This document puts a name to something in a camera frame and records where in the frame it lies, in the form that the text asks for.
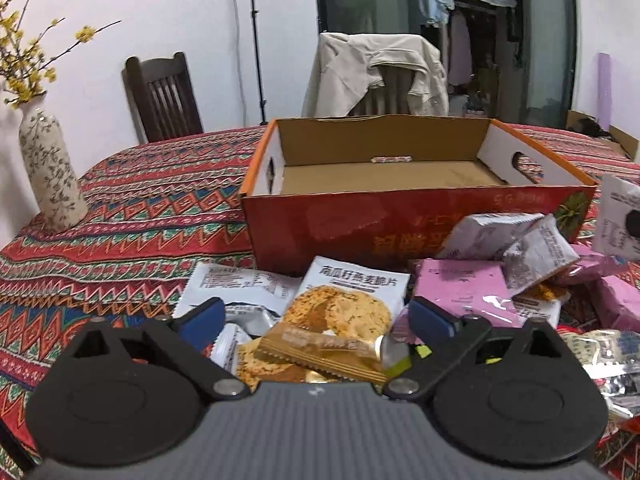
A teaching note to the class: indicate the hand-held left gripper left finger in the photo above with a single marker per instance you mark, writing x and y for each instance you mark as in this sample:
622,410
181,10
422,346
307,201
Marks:
202,317

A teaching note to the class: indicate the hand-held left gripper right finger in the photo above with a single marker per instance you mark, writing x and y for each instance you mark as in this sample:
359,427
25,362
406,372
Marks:
430,320

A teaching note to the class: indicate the small white snack packet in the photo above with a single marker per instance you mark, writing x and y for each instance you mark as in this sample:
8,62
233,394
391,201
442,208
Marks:
227,347

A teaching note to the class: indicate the large pink snack packet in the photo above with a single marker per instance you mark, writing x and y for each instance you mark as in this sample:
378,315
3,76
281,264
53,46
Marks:
460,285

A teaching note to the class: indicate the yellow-green snack packet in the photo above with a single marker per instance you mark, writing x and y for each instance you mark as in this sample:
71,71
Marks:
395,360

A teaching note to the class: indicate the orange cookie print snack packet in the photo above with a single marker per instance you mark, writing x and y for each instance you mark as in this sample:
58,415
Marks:
260,370

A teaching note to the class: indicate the white cookie print snack packet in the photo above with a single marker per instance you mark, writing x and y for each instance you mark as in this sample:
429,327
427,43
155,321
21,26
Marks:
345,305

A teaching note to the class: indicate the gold wrapper snack packet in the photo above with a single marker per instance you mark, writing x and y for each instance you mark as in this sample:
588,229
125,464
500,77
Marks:
310,350

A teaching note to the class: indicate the white and orange snack packet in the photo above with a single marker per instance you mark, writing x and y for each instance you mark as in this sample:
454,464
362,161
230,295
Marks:
545,300

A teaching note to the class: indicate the orange cardboard box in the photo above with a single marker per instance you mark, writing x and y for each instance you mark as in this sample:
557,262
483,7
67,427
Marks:
325,225

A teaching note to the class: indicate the silver foil snack packet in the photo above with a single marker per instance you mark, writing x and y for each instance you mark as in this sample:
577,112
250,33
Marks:
605,355

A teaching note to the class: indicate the white packet with dark circle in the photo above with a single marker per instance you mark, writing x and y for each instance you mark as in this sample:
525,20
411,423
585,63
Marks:
615,210

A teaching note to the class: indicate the red patterned tablecloth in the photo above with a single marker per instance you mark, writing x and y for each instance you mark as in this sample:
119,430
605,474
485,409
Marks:
125,240

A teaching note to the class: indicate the white floral ceramic vase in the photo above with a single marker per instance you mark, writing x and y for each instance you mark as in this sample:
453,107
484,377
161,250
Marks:
50,170

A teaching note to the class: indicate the wooden chair under jacket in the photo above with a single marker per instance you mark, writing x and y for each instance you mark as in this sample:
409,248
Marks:
390,95

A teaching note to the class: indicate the dark wooden chair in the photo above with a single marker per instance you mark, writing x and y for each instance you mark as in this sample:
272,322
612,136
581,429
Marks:
155,65

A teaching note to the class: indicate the beige jacket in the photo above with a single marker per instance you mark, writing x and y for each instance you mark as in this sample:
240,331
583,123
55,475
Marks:
350,70

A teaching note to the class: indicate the brown cardboard carton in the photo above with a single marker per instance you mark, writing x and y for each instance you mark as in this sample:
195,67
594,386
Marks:
622,137

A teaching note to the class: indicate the mauve hanging garment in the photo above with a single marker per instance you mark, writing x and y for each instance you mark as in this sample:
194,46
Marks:
460,50

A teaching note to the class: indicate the studio light on stand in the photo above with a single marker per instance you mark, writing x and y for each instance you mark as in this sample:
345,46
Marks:
256,35

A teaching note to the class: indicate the purple rolled yoga mat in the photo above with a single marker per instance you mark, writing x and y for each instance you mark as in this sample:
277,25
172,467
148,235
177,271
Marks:
605,90

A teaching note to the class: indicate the yellow flower branches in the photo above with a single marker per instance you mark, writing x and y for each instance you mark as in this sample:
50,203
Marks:
86,34

